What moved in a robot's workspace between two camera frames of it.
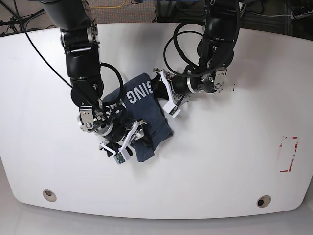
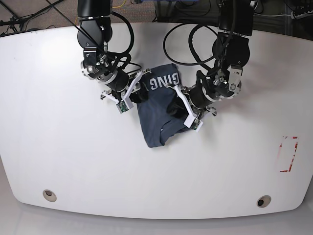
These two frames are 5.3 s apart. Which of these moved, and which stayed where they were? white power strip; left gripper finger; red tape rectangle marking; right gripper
Moved: right gripper; left gripper finger
Stayed: red tape rectangle marking; white power strip
